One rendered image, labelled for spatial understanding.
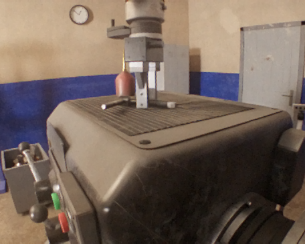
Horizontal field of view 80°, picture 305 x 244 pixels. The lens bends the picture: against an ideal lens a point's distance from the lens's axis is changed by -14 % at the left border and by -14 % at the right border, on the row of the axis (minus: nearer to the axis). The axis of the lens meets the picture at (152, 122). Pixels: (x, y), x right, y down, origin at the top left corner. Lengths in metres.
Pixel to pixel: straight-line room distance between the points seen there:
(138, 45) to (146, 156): 0.25
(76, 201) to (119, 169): 0.08
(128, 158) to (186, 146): 0.08
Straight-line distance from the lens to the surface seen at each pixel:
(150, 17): 0.46
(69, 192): 0.31
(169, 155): 0.26
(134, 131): 0.31
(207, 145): 0.30
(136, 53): 0.43
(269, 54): 3.64
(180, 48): 3.95
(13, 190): 2.39
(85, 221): 0.28
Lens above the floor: 1.43
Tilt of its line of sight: 15 degrees down
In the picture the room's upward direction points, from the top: 1 degrees counter-clockwise
